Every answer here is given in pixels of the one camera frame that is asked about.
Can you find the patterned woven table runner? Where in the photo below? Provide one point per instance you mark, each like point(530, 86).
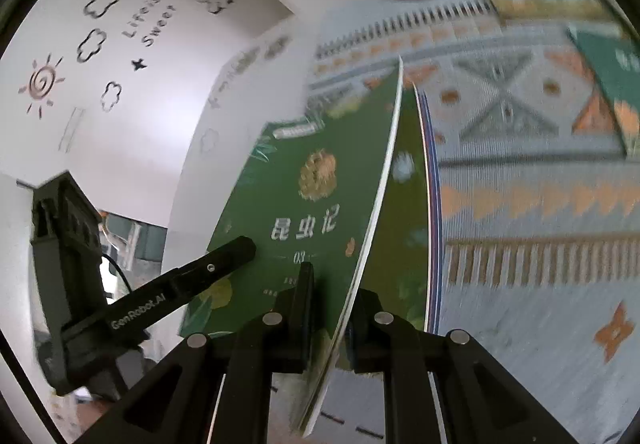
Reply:
point(525, 274)

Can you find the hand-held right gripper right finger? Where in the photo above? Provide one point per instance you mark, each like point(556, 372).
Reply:
point(370, 344)

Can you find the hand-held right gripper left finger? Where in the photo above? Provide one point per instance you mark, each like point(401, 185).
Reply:
point(302, 314)

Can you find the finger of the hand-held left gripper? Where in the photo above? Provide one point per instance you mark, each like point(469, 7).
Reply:
point(215, 266)

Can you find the green book white flower cover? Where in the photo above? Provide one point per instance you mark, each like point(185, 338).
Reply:
point(405, 234)

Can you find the green book yellow flower cover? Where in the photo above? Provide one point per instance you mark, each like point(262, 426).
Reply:
point(310, 204)

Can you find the black doodle wall decal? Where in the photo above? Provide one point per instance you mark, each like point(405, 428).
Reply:
point(139, 64)

